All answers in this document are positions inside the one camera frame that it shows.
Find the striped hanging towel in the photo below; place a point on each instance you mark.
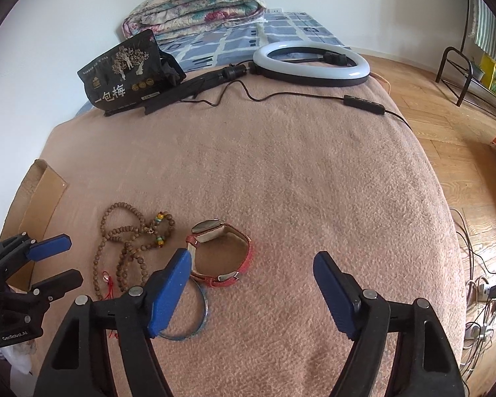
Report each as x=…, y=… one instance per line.
x=485, y=25

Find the black folded tripod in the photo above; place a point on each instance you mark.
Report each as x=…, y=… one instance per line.
x=182, y=89

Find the black snack bag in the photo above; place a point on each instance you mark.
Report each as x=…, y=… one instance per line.
x=120, y=70

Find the pink fleece blanket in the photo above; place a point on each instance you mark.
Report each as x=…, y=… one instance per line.
x=272, y=194

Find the yellow box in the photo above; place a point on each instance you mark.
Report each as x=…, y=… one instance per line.
x=494, y=76

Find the cardboard box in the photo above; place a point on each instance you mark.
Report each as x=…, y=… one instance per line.
x=33, y=211

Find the folded floral quilt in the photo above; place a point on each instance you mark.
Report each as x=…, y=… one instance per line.
x=198, y=8

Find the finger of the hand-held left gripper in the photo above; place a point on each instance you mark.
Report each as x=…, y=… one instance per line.
x=49, y=247
x=60, y=280

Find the white plastic bag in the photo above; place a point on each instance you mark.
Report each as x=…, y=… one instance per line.
x=18, y=359

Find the white power strip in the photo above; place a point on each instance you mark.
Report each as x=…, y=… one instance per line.
x=479, y=291

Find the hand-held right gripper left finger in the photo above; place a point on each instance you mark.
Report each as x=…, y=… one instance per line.
x=169, y=289

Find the white wall outlet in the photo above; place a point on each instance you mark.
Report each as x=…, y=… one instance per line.
x=275, y=10

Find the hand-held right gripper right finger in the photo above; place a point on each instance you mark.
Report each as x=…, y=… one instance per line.
x=334, y=289

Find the dark metal shoe rack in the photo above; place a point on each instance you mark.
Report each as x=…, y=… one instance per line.
x=452, y=74

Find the thin blue bangle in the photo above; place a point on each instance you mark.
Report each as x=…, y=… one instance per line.
x=204, y=310

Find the black pouch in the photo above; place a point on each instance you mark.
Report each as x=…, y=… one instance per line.
x=171, y=68

